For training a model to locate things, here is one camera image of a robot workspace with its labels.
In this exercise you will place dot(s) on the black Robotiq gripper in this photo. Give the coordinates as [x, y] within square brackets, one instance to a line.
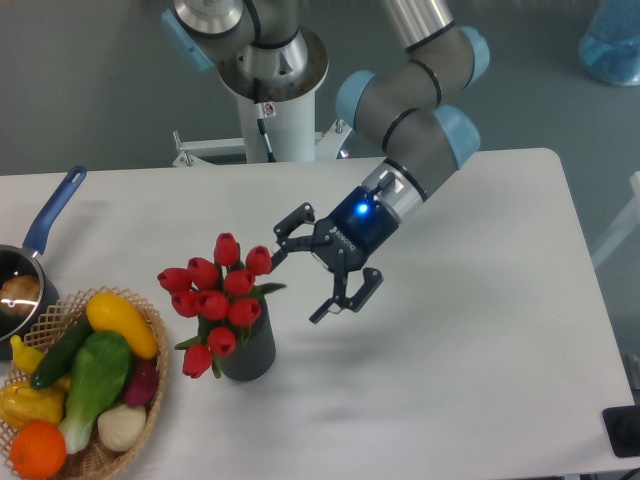
[355, 235]

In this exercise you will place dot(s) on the red tulip bouquet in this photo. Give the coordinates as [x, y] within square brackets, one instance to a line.
[221, 293]

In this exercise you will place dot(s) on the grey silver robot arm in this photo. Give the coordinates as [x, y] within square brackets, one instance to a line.
[423, 139]

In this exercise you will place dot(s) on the dark grey ribbed vase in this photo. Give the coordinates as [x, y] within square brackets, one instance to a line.
[254, 358]

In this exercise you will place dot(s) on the purple red onion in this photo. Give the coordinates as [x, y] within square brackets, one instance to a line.
[142, 385]

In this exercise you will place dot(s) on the yellow squash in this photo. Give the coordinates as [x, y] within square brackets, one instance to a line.
[107, 311]

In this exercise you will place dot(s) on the green bok choy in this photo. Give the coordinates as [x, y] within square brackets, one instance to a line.
[98, 374]

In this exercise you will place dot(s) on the white garlic bulb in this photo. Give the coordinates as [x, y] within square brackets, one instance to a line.
[120, 427]

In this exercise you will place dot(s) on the green cucumber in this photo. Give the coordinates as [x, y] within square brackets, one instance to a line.
[57, 362]

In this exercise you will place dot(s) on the brown bread roll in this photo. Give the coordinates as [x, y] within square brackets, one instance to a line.
[20, 295]

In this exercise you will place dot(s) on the yellow banana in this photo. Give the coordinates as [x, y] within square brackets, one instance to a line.
[25, 357]

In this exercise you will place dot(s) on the black device at edge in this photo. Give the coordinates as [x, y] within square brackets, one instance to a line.
[622, 426]

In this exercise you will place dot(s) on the yellow bumpy gourd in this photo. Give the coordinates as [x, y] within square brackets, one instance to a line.
[22, 405]

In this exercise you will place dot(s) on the orange fruit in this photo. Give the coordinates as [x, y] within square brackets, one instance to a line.
[38, 451]

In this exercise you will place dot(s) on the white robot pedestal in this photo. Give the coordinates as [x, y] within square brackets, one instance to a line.
[275, 93]

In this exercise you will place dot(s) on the blue handled saucepan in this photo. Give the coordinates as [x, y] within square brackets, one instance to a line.
[24, 260]

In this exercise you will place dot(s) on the white frame at right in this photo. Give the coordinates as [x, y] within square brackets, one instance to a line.
[625, 222]

